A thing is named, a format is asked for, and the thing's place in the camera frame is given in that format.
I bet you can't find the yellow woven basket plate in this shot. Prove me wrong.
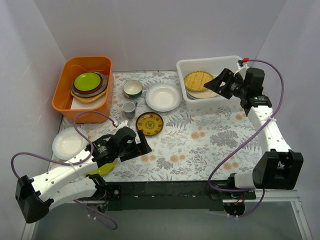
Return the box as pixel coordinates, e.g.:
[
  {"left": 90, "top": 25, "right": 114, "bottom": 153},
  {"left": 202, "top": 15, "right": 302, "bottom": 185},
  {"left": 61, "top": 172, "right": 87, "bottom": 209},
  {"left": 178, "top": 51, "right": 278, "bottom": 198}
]
[{"left": 70, "top": 89, "right": 107, "bottom": 103}]

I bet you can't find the lime green dotted plate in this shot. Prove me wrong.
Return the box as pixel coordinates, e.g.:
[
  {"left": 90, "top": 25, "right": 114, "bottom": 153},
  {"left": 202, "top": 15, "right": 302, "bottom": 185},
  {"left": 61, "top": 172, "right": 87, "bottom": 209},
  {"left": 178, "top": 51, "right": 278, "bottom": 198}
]
[{"left": 84, "top": 139, "right": 117, "bottom": 176}]

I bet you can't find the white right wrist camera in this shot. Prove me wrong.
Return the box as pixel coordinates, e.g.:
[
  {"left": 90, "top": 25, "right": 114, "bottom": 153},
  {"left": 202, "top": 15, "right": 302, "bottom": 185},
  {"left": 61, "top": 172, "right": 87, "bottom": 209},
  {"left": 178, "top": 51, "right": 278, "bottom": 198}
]
[{"left": 234, "top": 62, "right": 249, "bottom": 78}]

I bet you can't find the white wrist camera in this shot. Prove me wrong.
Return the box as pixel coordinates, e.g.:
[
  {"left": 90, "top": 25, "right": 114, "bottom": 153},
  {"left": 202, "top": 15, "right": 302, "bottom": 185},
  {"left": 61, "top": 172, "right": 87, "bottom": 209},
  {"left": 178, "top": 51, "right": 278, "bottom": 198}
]
[
  {"left": 116, "top": 120, "right": 131, "bottom": 130},
  {"left": 234, "top": 62, "right": 249, "bottom": 78}
]

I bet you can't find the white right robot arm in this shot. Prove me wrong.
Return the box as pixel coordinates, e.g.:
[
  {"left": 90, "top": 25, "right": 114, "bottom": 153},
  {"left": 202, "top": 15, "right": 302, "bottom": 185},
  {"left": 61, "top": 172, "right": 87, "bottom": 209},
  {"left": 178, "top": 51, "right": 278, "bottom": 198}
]
[{"left": 204, "top": 67, "right": 304, "bottom": 199}]

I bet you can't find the white deep plate left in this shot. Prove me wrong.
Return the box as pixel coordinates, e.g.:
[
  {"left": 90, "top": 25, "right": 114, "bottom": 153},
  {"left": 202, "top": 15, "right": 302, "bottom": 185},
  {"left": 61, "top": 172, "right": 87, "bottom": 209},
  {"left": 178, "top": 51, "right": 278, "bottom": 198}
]
[{"left": 52, "top": 127, "right": 88, "bottom": 160}]

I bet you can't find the white square plate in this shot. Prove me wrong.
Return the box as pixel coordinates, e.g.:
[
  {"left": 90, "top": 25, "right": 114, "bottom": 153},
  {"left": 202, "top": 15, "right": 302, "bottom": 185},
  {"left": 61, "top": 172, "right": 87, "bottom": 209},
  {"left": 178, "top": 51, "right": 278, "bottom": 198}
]
[{"left": 70, "top": 96, "right": 105, "bottom": 110}]

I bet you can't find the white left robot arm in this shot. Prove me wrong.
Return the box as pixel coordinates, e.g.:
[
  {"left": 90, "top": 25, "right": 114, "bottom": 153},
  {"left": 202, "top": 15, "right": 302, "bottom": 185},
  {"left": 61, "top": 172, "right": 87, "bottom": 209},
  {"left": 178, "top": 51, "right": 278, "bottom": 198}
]
[{"left": 15, "top": 126, "right": 152, "bottom": 224}]

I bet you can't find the grey speckled plate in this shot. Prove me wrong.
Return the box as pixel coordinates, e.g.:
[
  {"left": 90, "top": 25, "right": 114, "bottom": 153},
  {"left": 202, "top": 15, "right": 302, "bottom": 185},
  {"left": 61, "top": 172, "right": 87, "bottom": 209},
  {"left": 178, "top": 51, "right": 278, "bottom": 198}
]
[{"left": 71, "top": 72, "right": 108, "bottom": 94}]

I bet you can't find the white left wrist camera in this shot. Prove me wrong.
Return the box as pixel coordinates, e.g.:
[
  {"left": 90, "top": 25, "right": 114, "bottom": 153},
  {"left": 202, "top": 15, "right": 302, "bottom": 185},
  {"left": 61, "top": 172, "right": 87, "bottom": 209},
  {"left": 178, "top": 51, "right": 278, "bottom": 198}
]
[{"left": 116, "top": 120, "right": 131, "bottom": 130}]

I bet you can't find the white deep plate blue rim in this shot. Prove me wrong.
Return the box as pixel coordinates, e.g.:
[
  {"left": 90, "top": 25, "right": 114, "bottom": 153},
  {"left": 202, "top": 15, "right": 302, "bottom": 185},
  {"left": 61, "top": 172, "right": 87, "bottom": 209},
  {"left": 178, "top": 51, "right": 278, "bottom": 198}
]
[{"left": 145, "top": 83, "right": 183, "bottom": 112}]

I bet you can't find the white plastic bin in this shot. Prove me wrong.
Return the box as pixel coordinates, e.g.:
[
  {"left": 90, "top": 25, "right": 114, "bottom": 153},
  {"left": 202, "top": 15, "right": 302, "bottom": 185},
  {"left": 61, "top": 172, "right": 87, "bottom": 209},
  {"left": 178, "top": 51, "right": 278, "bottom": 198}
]
[{"left": 176, "top": 55, "right": 249, "bottom": 110}]

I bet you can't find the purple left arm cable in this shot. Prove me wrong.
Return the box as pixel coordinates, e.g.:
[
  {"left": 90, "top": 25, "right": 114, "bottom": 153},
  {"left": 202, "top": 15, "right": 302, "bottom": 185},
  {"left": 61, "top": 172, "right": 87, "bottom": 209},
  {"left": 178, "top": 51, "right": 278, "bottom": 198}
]
[{"left": 11, "top": 111, "right": 121, "bottom": 230}]

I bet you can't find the round bamboo woven tray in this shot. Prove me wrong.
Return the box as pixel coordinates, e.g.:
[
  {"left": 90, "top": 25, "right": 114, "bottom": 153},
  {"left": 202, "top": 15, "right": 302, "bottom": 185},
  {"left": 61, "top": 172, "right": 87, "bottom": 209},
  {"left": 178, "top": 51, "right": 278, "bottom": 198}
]
[{"left": 183, "top": 71, "right": 215, "bottom": 92}]

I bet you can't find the dark teal ceramic bowl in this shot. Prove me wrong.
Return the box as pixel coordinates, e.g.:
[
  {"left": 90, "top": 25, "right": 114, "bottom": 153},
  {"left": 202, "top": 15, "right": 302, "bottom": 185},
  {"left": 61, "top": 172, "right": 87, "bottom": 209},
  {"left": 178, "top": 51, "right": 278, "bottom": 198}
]
[{"left": 122, "top": 80, "right": 143, "bottom": 100}]

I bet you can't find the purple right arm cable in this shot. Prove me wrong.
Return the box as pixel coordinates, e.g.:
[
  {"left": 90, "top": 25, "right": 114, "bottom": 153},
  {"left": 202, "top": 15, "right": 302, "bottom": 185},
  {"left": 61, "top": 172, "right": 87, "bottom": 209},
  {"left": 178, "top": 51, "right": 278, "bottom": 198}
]
[{"left": 207, "top": 57, "right": 285, "bottom": 218}]

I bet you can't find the yellow black patterned plate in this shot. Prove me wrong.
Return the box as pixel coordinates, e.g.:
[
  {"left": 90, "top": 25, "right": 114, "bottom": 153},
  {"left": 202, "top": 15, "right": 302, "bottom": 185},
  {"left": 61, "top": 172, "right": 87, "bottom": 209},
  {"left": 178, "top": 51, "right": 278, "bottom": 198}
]
[{"left": 135, "top": 112, "right": 164, "bottom": 137}]

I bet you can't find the aluminium frame rail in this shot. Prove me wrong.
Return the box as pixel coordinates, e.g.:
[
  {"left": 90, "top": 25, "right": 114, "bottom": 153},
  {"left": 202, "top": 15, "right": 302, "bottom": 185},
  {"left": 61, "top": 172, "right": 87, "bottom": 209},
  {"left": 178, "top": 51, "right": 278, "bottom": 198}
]
[{"left": 29, "top": 181, "right": 301, "bottom": 205}]

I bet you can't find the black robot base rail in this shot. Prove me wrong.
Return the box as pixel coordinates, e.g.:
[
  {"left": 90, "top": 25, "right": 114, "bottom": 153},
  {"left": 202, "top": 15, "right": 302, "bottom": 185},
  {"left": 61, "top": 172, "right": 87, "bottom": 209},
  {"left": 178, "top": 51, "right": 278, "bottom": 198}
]
[{"left": 80, "top": 180, "right": 242, "bottom": 211}]

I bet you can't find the dark brown plate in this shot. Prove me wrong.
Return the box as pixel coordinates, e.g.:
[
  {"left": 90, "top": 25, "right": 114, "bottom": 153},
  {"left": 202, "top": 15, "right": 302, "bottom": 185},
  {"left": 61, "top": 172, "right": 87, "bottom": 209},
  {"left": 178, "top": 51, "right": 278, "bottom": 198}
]
[{"left": 72, "top": 72, "right": 104, "bottom": 96}]

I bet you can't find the orange plastic bin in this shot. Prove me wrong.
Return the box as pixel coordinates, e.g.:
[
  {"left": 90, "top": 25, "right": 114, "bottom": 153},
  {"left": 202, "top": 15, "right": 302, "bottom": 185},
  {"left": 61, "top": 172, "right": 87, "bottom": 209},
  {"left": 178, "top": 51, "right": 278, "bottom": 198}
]
[{"left": 51, "top": 55, "right": 115, "bottom": 124}]

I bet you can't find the floral patterned table mat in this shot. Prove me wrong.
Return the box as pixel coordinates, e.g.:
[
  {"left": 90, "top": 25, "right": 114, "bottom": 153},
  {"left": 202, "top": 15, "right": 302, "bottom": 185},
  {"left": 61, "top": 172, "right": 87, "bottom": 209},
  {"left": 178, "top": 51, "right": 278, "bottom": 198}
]
[{"left": 47, "top": 71, "right": 280, "bottom": 183}]

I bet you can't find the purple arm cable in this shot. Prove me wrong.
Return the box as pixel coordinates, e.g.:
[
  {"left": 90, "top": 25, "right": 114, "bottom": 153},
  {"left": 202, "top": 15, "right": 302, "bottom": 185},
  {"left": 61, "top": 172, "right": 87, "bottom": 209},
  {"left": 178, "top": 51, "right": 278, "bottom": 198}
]
[
  {"left": 11, "top": 111, "right": 121, "bottom": 230},
  {"left": 207, "top": 57, "right": 285, "bottom": 218}
]

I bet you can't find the grey ceramic mug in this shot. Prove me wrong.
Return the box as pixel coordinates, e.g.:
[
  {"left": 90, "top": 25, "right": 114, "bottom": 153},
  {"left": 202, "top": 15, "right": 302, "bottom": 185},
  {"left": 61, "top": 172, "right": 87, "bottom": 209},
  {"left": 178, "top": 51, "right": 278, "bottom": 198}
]
[{"left": 122, "top": 101, "right": 138, "bottom": 120}]

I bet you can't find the cream green glazed plate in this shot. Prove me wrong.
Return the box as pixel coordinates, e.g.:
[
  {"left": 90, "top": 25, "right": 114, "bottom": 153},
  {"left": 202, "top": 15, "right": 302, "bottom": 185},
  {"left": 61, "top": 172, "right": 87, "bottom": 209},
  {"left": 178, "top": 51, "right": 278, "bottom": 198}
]
[{"left": 186, "top": 90, "right": 218, "bottom": 99}]

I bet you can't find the lime green small plate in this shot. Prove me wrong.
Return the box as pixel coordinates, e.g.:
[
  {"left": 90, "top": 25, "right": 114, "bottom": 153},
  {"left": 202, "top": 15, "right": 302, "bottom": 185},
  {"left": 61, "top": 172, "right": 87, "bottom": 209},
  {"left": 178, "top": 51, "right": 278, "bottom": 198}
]
[{"left": 73, "top": 72, "right": 102, "bottom": 92}]

